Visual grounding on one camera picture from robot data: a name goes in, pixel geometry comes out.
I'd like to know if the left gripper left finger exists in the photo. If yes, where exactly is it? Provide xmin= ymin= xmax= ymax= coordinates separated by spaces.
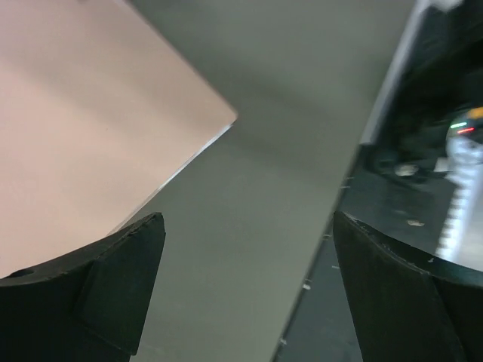
xmin=1 ymin=213 xmax=166 ymax=362

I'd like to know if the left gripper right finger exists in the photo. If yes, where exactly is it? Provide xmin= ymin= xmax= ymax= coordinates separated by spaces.
xmin=334 ymin=211 xmax=482 ymax=362

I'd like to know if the beige paper folder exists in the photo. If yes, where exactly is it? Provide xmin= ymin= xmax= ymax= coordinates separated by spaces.
xmin=1 ymin=1 xmax=237 ymax=276

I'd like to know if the white table form sheet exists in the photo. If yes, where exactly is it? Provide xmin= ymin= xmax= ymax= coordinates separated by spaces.
xmin=109 ymin=124 xmax=233 ymax=235

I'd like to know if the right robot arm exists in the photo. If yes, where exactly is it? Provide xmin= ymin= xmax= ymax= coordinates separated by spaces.
xmin=366 ymin=1 xmax=482 ymax=185

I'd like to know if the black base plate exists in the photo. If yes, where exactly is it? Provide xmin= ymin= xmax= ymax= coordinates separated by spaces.
xmin=272 ymin=146 xmax=455 ymax=361

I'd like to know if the grey slotted cable duct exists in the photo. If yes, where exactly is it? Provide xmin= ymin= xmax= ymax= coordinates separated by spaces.
xmin=436 ymin=136 xmax=482 ymax=262

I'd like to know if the aluminium front rail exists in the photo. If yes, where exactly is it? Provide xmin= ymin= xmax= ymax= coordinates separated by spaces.
xmin=359 ymin=1 xmax=430 ymax=146

